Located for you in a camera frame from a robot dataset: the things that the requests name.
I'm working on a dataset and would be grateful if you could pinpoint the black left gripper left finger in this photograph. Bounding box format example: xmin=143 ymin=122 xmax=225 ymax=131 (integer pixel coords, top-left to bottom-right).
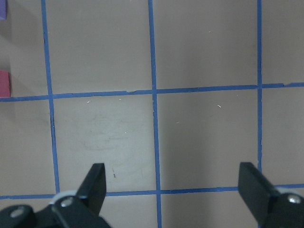
xmin=76 ymin=163 xmax=106 ymax=215

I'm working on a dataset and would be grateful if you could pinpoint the pink foam cube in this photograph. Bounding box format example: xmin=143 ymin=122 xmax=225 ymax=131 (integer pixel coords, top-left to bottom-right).
xmin=0 ymin=70 xmax=10 ymax=98

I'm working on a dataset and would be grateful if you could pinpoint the purple foam cube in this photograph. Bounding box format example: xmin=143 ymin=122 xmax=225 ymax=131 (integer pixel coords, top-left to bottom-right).
xmin=0 ymin=0 xmax=7 ymax=20

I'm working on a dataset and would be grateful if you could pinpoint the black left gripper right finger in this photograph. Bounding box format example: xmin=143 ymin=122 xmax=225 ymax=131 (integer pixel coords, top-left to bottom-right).
xmin=238 ymin=162 xmax=278 ymax=223

